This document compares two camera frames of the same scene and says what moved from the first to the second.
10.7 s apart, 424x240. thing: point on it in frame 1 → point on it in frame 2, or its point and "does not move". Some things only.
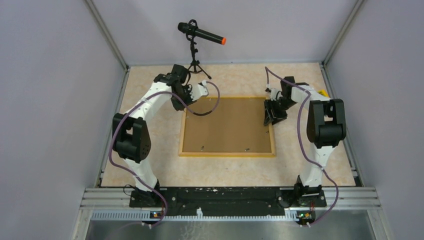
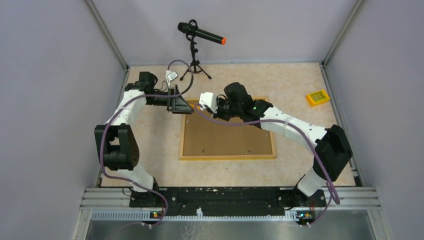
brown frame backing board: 237,125 does not move
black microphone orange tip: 192,31 does not move
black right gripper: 271,115 → 219,101
